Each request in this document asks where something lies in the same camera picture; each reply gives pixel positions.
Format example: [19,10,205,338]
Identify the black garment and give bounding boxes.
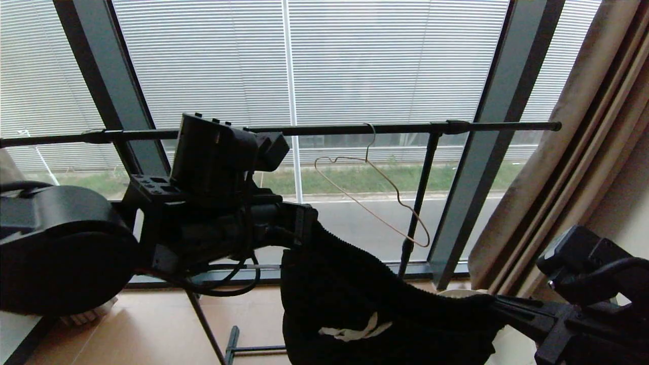
[280,219,508,365]

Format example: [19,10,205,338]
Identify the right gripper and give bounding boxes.
[493,296,649,365]

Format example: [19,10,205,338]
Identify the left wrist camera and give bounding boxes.
[254,133,291,173]

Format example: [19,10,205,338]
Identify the black clothes rack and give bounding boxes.
[0,120,562,365]

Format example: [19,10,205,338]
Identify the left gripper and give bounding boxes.
[238,202,318,248]

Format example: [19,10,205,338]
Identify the black cable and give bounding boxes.
[136,251,262,298]

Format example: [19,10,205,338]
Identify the pink clothes hanger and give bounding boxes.
[314,123,431,248]

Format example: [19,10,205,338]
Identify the window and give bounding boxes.
[0,0,604,290]

